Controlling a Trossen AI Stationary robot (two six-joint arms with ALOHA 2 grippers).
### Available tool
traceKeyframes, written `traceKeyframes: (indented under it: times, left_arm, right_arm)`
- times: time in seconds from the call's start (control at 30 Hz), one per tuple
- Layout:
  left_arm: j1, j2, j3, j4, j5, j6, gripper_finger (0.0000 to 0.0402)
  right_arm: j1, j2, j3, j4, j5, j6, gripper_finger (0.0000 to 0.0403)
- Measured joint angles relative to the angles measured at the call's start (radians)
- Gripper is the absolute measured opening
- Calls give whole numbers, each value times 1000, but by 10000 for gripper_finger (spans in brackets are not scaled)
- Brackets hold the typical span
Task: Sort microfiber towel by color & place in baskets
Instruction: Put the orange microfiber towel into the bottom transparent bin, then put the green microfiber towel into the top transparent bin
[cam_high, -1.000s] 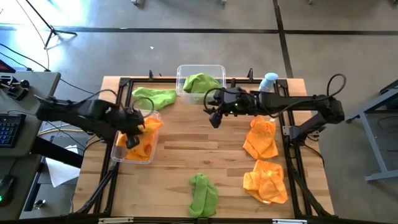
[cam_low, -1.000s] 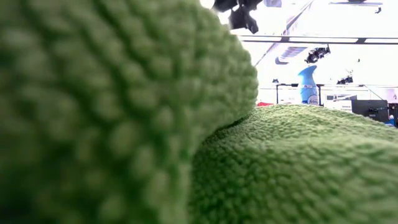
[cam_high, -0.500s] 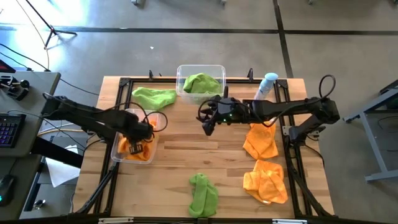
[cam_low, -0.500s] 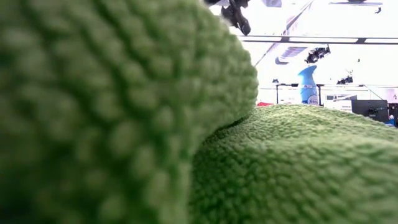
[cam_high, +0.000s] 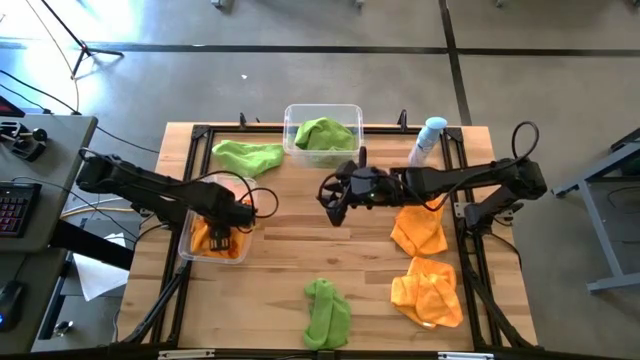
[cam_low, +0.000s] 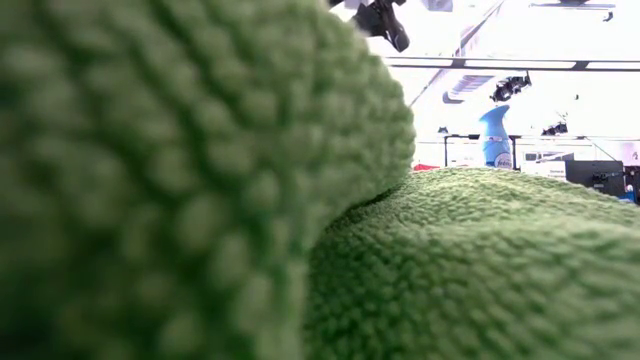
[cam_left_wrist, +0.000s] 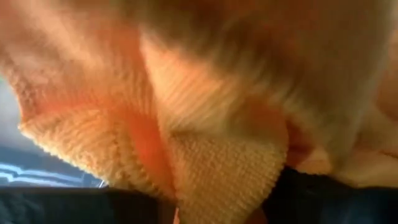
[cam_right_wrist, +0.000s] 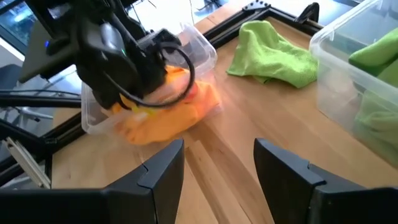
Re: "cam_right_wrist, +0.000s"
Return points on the clear plastic bin white label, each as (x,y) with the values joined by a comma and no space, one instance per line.
(202,49)

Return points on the black frame clamp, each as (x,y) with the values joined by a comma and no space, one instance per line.
(311,14)

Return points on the large green microfiber towel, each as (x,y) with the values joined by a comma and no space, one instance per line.
(379,53)

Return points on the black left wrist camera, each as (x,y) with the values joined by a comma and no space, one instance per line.
(110,40)

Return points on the orange microfiber towel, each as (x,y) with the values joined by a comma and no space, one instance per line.
(178,76)
(174,124)

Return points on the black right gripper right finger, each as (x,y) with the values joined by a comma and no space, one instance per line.
(311,202)

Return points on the black aluminium table frame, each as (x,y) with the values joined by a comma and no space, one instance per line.
(227,32)

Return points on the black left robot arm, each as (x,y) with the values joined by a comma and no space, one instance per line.
(46,56)

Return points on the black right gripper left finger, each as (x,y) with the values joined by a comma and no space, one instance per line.
(124,205)

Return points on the silver aluminium bracket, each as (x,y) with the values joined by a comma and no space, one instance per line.
(28,165)

